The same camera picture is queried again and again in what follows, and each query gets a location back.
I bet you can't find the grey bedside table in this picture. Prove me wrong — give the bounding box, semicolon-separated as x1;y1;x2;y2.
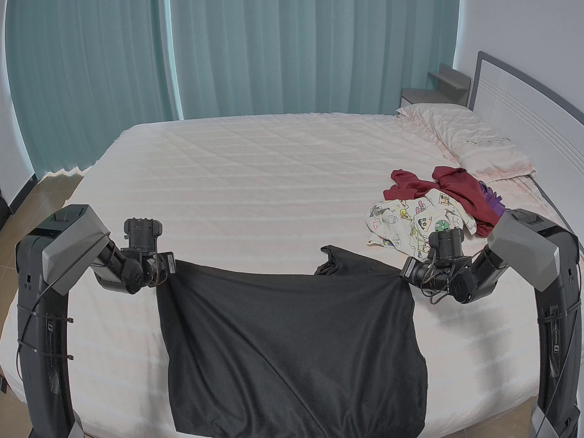
401;64;471;108

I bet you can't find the bed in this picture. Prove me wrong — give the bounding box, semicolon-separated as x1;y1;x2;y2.
0;50;584;438

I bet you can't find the blue-green curtain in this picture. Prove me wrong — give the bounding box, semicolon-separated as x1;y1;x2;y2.
5;0;185;179
160;0;464;120

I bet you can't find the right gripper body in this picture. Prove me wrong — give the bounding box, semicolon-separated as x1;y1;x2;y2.
400;257;439;287

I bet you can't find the dark red garment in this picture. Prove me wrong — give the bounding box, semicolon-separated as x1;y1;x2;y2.
383;166;501;238

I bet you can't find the purple garment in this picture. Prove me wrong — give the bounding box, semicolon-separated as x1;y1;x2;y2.
479;182;508;215

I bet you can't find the white printed pyjama top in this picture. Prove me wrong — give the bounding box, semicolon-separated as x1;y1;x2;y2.
363;189;477;259

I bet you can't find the cream pillow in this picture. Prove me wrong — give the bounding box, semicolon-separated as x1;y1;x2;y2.
395;103;537;182

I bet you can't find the black T-shirt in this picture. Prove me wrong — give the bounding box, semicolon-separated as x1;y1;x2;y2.
156;245;429;438

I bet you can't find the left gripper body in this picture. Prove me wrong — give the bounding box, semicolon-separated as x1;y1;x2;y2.
147;251;177;287

